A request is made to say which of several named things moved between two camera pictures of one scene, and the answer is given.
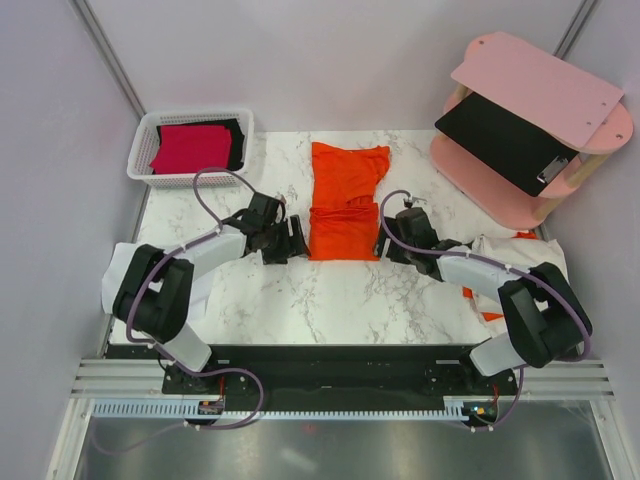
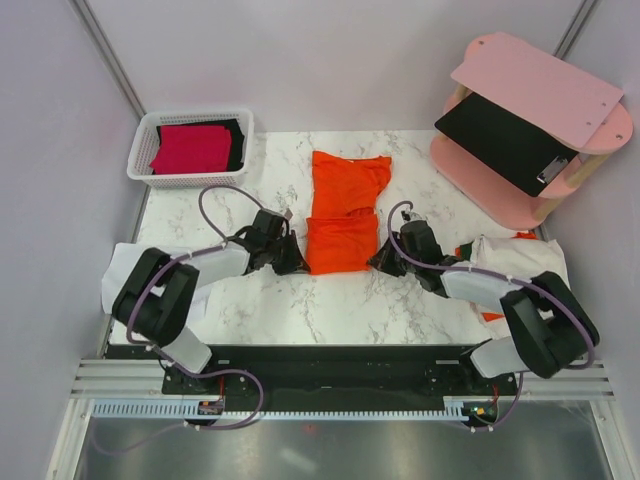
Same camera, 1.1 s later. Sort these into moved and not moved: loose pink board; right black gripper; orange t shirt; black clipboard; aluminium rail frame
Moved: orange t shirt; right black gripper
Not moved: loose pink board; black clipboard; aluminium rail frame
